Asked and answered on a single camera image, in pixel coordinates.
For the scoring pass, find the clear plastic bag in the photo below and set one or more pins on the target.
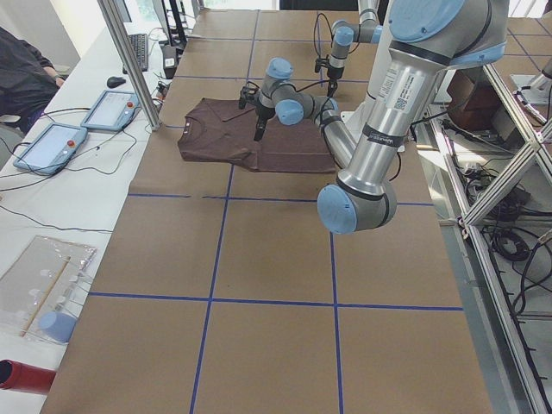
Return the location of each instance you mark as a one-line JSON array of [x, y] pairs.
[[31, 272]]

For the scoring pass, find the aluminium frame post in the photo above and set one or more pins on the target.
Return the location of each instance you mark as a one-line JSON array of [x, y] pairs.
[[121, 41]]

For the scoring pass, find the blue plastic cup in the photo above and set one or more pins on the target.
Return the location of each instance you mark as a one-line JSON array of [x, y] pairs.
[[58, 326]]

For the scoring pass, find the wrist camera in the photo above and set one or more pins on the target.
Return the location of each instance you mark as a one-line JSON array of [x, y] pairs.
[[248, 95], [321, 63]]

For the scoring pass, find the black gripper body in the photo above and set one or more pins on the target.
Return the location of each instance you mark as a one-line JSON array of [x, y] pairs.
[[333, 76], [261, 113]]

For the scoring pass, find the black keyboard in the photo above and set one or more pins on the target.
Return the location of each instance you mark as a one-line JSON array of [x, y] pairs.
[[139, 44]]

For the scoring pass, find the aluminium frame rack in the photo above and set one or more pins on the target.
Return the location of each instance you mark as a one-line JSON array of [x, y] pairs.
[[493, 191]]

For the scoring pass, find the black power adapter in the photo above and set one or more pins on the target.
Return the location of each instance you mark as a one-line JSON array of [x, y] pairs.
[[170, 61]]

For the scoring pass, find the teach pendant tablet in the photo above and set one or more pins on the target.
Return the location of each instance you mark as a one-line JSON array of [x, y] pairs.
[[52, 149], [113, 111]]

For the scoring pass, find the blue tape line crosswise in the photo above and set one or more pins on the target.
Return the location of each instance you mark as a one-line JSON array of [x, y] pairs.
[[395, 307]]

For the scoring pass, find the blue tape line lengthwise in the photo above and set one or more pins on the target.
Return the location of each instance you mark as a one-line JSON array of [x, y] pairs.
[[215, 259]]

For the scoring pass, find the brown cardboard box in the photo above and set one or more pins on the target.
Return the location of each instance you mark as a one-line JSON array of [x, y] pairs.
[[473, 106]]

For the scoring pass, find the person in black clothes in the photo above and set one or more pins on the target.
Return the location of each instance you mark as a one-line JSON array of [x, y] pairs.
[[29, 80]]

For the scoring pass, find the near teach pendant tablet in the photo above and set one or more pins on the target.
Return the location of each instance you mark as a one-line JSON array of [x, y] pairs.
[[52, 149]]

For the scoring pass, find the brown t-shirt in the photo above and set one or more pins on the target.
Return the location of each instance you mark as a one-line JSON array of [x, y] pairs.
[[218, 131]]

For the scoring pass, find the red cylinder tube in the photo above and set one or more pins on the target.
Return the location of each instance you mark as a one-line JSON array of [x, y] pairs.
[[20, 377]]

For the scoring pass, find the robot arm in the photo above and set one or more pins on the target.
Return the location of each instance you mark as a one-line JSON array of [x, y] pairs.
[[345, 34], [423, 40]]

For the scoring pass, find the wooden stick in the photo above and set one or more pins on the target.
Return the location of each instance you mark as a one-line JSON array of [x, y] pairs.
[[42, 299]]

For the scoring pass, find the far teach pendant tablet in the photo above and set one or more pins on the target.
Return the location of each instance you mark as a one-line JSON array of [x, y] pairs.
[[113, 111]]

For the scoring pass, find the black computer mouse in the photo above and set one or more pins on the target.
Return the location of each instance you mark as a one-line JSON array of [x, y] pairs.
[[114, 81]]

